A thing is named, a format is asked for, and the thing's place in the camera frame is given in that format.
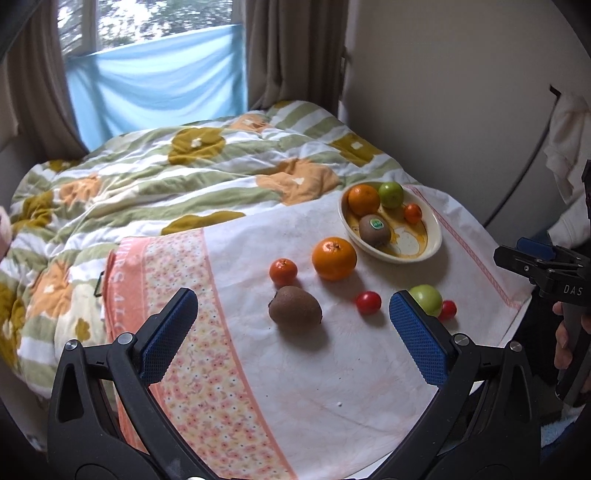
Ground orange in bowl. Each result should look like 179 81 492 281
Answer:
348 184 381 217

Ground green striped floral quilt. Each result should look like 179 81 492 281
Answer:
1 100 412 399

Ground large orange on cloth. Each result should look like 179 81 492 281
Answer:
311 237 358 281

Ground beige curtain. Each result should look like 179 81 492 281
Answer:
243 0 349 114
1 1 88 160

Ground pink plush pillow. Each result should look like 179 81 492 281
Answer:
0 207 12 259

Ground small mandarin orange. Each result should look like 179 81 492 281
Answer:
404 203 423 225

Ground white hanging towel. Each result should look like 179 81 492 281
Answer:
544 94 590 205

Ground plain brown kiwi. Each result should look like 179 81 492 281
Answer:
267 286 322 328

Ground kiwi with green sticker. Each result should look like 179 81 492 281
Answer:
359 214 392 248

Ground light blue window cloth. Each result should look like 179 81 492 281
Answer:
66 24 247 150

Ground cherry tomato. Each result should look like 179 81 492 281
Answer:
356 291 382 316
438 300 458 322

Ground green apple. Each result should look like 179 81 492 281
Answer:
378 182 405 209
409 284 443 317

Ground cream yellow ceramic bowl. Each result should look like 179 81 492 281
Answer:
338 182 443 264

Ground window with white frame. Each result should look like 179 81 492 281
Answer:
57 0 243 57

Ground person's right hand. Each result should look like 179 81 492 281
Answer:
552 302 591 393

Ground beige left curtain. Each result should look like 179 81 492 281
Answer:
1 1 88 160

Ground green apple in bowl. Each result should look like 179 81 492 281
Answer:
378 182 405 209

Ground white pink floral cloth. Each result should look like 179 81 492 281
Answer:
103 187 531 479

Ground black cable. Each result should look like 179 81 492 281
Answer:
482 91 562 227

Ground beige right curtain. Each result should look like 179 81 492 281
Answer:
243 0 349 114

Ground small mandarin on cloth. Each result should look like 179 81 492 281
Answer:
269 258 298 287

